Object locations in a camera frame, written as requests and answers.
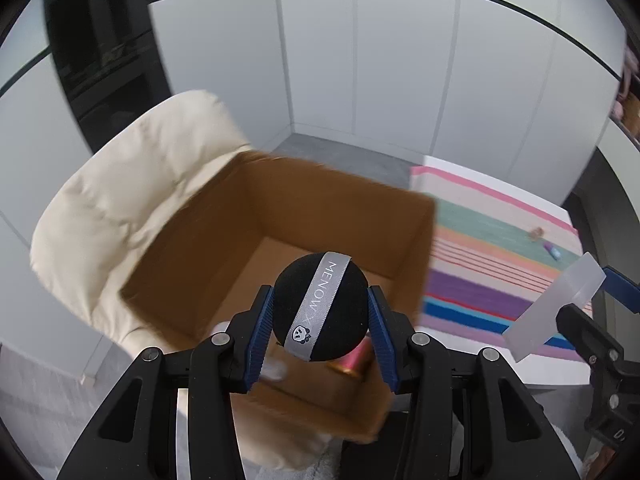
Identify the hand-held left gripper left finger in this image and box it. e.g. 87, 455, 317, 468
57, 285, 275, 480

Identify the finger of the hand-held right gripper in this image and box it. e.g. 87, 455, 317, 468
602, 267, 640, 312
556, 304, 626, 376

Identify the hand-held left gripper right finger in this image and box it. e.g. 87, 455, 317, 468
369, 286, 581, 480

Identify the brown cardboard box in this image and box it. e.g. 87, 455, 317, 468
120, 152, 438, 443

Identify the black round makeup puff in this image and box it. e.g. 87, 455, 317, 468
273, 250, 371, 363

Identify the striped colourful table cloth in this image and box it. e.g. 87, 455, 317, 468
407, 165, 596, 361

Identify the red metallic tube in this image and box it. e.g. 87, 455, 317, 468
327, 337, 373, 378

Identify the frosted translucent plastic container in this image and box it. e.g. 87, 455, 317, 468
502, 252, 607, 361

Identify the background shelf with items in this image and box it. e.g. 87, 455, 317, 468
607, 45, 640, 146

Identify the cream cushioned chair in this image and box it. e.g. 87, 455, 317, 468
30, 90, 331, 471

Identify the dark glass cabinet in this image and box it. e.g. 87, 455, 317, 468
42, 0, 173, 153

